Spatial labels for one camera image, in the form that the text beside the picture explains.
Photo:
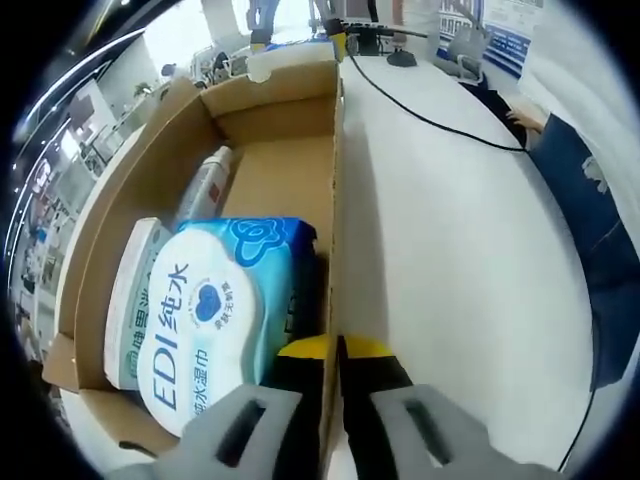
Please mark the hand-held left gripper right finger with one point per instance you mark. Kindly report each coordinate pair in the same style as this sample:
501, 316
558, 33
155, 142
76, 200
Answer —
400, 430

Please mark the person's white shirt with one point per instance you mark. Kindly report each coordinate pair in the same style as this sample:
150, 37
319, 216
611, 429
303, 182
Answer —
590, 100

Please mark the blue wall poster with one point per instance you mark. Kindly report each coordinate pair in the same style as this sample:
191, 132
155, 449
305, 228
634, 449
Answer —
505, 42

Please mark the black round stand base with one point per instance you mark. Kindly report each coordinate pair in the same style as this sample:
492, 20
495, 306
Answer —
401, 59

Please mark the blue soft wet wipes pack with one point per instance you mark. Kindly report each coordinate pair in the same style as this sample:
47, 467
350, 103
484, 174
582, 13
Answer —
200, 300

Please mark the brown cardboard shoe box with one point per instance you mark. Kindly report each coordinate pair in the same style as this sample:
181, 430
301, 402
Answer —
280, 165

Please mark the white office chair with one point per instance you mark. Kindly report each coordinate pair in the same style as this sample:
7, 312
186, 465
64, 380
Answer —
467, 50

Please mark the black tripod stand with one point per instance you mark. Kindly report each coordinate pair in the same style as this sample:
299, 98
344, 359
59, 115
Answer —
370, 42

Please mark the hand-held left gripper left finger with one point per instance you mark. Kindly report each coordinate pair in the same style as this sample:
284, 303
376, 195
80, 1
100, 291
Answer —
250, 435

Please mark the white medicine box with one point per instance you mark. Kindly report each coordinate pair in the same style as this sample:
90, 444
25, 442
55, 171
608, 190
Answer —
125, 310

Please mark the white tube bottle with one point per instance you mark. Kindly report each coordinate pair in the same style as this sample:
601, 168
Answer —
205, 185

